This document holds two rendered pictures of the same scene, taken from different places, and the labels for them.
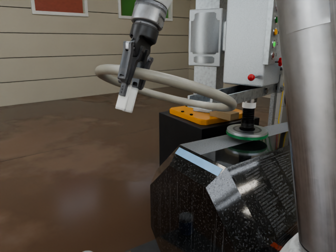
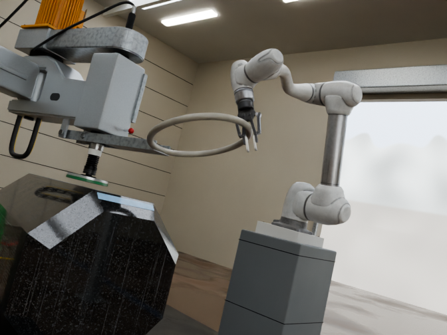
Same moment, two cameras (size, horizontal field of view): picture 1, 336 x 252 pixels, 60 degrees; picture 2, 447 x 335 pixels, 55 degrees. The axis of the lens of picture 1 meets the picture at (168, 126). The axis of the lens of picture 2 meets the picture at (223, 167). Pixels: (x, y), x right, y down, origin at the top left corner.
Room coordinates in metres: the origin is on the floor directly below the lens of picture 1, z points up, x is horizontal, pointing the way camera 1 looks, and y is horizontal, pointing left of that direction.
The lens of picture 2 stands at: (1.16, 1.99, 0.84)
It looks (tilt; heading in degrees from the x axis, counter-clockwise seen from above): 6 degrees up; 261
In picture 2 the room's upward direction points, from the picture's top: 13 degrees clockwise
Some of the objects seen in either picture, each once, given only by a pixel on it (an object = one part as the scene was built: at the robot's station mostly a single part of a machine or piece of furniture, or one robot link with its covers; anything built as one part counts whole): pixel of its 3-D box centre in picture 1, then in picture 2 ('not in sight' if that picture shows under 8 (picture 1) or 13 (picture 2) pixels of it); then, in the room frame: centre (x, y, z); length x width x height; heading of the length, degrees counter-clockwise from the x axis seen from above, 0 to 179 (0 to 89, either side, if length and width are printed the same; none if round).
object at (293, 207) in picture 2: not in sight; (300, 201); (0.33, -0.36, 1.03); 0.18 x 0.16 x 0.22; 122
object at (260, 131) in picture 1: (247, 130); (88, 177); (1.50, -0.43, 0.88); 0.21 x 0.21 x 0.01
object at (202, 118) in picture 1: (207, 111); not in sight; (2.38, -0.33, 0.76); 0.49 x 0.49 x 0.05; 32
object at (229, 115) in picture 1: (224, 114); not in sight; (2.14, -0.42, 0.81); 0.20 x 0.10 x 0.05; 40
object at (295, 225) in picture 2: not in sight; (290, 224); (0.35, -0.39, 0.89); 0.22 x 0.18 x 0.06; 129
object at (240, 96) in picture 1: (240, 93); (112, 141); (1.41, -0.35, 1.09); 0.69 x 0.19 x 0.05; 139
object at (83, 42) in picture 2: not in sight; (81, 49); (1.76, -0.66, 1.62); 0.96 x 0.25 x 0.17; 139
